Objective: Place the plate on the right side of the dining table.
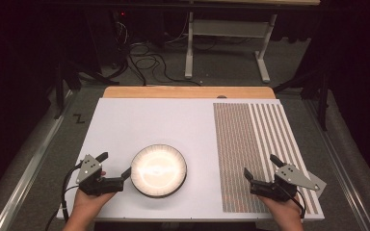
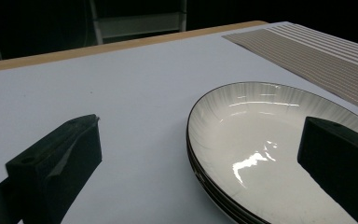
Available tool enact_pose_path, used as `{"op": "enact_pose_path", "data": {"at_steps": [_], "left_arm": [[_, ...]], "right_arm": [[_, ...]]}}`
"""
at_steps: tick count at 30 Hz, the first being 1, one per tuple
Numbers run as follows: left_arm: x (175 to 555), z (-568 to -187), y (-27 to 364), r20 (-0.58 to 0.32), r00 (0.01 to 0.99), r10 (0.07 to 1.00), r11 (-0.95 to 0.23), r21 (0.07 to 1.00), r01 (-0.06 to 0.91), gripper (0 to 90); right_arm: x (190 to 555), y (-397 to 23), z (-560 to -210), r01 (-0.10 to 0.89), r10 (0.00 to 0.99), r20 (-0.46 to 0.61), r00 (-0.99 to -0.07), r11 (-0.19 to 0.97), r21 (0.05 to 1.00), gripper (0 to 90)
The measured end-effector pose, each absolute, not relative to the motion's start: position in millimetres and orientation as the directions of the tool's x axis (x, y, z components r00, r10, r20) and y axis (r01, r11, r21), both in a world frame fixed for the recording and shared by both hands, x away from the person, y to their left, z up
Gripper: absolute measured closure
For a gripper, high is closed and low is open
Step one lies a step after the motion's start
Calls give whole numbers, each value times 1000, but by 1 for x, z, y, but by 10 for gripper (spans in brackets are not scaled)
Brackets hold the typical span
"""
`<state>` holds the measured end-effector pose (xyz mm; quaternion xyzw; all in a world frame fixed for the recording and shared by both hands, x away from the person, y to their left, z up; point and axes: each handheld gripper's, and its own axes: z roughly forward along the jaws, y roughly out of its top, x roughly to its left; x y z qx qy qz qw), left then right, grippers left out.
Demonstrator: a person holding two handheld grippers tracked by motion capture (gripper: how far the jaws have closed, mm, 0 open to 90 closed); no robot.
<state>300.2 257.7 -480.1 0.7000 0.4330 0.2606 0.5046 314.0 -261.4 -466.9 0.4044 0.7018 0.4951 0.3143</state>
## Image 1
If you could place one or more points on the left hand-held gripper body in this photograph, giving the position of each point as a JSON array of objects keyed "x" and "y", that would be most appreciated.
[{"x": 89, "y": 168}]

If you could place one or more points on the person's right hand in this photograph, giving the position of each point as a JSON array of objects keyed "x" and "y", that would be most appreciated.
[{"x": 285, "y": 210}]

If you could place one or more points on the white metal desk frame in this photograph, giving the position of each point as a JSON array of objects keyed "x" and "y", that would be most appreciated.
[{"x": 228, "y": 28}]

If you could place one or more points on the person's left hand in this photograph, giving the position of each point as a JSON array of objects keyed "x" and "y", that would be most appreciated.
[{"x": 88, "y": 201}]

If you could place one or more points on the dark box with red light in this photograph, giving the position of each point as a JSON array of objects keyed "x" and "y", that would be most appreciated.
[{"x": 109, "y": 35}]

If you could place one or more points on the white plate with dark rim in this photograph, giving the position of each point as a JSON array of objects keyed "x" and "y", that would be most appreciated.
[
  {"x": 158, "y": 168},
  {"x": 159, "y": 195}
]

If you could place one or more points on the aluminium floor rail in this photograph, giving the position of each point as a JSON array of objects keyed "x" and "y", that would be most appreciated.
[
  {"x": 29, "y": 173},
  {"x": 340, "y": 160}
]

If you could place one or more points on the wooden table with white top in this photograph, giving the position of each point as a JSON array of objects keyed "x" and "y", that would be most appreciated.
[{"x": 186, "y": 92}]

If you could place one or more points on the striped woven placemat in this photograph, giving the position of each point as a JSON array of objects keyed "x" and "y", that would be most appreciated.
[{"x": 237, "y": 144}]

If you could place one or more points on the black tripod stand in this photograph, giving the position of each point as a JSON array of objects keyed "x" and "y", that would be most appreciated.
[
  {"x": 61, "y": 86},
  {"x": 322, "y": 96}
]

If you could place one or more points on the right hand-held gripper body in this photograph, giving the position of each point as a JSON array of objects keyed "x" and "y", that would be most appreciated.
[{"x": 294, "y": 178}]

